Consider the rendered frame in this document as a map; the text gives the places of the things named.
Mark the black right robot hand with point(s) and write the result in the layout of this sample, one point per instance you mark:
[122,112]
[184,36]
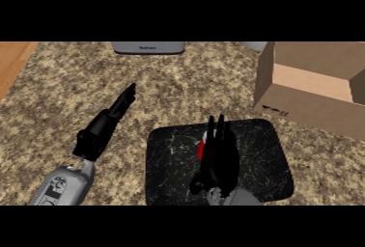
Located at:
[220,160]

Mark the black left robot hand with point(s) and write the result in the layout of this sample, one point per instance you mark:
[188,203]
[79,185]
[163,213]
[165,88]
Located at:
[103,128]

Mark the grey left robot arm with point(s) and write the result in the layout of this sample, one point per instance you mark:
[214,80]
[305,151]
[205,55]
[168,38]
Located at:
[64,186]

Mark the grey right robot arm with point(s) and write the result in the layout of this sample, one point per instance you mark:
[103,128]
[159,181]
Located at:
[233,197]

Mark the red can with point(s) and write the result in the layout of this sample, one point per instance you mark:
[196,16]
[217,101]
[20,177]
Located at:
[202,148]

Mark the black scratched tray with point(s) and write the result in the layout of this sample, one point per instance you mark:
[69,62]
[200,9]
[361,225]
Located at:
[171,160]

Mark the open cardboard box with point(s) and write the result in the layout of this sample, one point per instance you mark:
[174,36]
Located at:
[311,87]

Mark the grey appliance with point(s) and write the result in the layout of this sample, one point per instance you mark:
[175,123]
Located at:
[149,47]

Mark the pale grey object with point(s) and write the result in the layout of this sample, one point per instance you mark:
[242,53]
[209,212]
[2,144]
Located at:
[256,45]

